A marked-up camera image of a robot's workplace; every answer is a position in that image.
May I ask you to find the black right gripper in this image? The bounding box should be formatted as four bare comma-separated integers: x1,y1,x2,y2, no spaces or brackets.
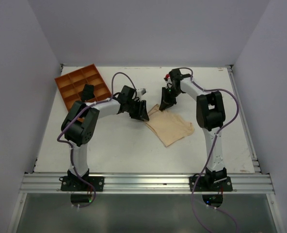
159,86,182,110

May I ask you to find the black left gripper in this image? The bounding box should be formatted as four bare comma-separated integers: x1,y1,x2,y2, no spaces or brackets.
126,99,148,120

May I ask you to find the cream beige underwear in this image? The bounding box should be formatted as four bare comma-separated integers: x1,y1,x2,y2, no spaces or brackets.
145,104,194,147

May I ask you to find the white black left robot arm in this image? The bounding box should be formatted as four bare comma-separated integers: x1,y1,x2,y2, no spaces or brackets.
57,85,149,191

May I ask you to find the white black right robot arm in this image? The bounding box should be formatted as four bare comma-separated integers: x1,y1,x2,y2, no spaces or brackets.
159,68,227,191

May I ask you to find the black rolled garment in tray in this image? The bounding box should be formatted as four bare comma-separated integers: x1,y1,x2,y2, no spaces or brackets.
80,84,95,102

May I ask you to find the orange compartment tray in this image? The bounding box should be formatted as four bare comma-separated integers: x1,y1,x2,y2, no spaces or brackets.
50,64,113,125

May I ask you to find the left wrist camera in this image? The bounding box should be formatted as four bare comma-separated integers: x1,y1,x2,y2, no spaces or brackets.
136,88,146,96

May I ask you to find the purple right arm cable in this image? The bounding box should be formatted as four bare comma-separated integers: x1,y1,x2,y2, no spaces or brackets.
167,67,240,233

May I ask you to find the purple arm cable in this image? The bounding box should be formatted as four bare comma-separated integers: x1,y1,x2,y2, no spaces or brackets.
167,67,240,233
57,72,136,208

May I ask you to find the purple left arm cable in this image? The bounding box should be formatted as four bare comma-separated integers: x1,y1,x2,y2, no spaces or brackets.
57,72,136,208

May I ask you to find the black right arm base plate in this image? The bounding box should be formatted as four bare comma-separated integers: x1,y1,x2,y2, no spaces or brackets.
189,174,233,192

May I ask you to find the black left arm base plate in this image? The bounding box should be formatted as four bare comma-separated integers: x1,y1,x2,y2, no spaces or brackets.
59,176,104,192

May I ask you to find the aluminium mounting rail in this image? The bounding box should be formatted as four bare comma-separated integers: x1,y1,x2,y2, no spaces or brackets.
19,172,275,194

